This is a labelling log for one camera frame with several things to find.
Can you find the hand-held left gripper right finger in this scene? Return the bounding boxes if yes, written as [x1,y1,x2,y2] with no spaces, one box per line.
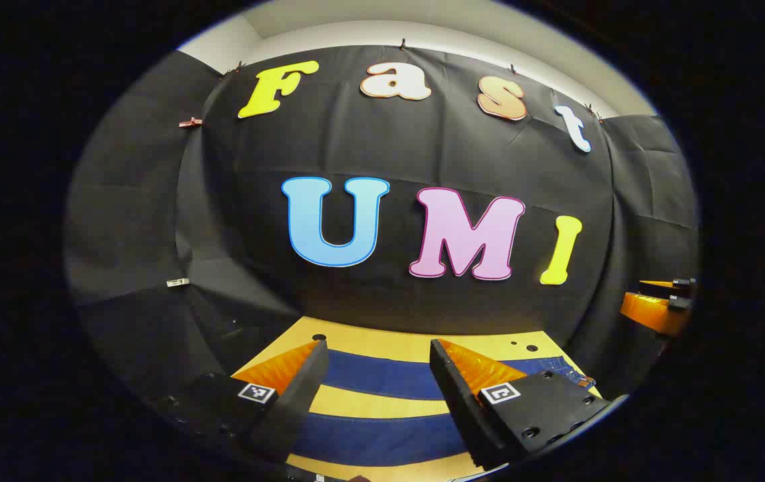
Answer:
[429,338,616,471]

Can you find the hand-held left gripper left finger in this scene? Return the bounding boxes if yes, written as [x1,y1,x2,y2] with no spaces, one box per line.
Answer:
[155,339,331,464]

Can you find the blue denim jeans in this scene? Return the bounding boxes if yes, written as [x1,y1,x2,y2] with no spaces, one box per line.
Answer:
[292,348,598,467]

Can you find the black backdrop cloth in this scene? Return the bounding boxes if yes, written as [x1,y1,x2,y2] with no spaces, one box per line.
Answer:
[64,44,701,409]

